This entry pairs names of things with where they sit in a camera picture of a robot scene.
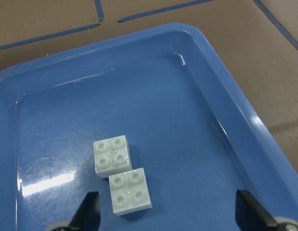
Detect blue plastic tray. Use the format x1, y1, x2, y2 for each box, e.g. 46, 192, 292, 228
0, 24, 298, 231

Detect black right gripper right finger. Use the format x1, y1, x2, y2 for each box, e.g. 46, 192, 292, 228
235, 190, 278, 231

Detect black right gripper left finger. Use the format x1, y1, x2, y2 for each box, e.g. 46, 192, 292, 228
68, 192, 101, 231

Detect white block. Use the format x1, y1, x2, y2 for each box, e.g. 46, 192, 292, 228
109, 167, 152, 216
93, 135, 133, 179

